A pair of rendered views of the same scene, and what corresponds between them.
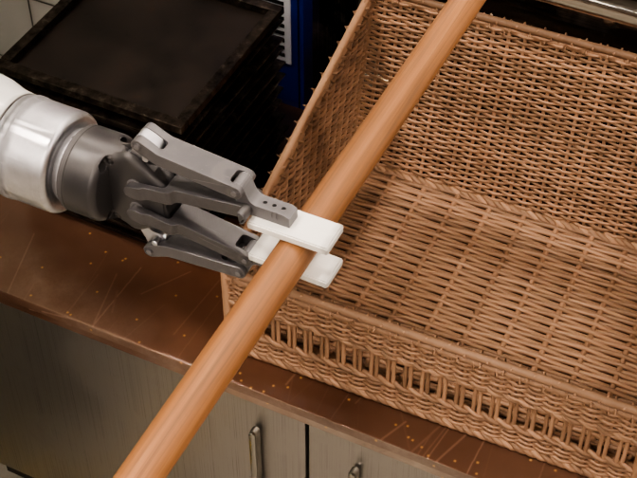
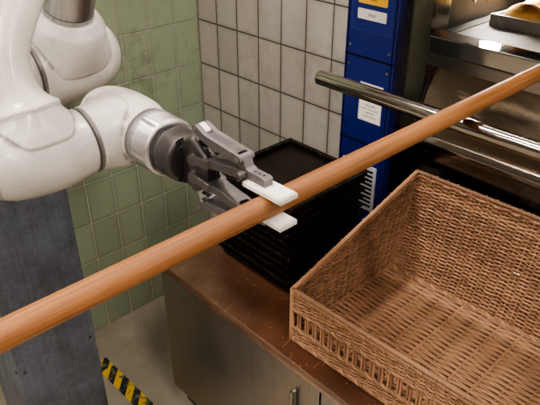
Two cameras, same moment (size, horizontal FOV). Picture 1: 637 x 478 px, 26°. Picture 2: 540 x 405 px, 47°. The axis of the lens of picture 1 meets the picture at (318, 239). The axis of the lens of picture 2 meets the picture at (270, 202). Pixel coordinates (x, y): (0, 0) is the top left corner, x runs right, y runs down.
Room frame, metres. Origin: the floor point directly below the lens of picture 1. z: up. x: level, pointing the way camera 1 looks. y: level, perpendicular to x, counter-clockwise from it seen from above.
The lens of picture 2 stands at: (0.13, -0.22, 1.59)
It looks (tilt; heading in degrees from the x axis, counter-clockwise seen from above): 31 degrees down; 21
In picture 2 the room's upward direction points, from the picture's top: straight up
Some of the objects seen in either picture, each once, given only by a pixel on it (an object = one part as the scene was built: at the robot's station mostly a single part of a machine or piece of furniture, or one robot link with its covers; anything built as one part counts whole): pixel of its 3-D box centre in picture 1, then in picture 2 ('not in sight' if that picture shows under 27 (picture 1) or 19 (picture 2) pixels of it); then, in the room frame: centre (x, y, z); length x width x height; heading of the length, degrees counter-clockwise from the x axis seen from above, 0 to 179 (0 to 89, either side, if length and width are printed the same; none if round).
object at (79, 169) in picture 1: (125, 182); (193, 160); (0.82, 0.16, 1.20); 0.09 x 0.07 x 0.08; 64
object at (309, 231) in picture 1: (295, 226); (269, 189); (0.75, 0.02, 1.21); 0.07 x 0.03 x 0.01; 64
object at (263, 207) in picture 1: (263, 199); (255, 169); (0.76, 0.04, 1.23); 0.05 x 0.01 x 0.03; 64
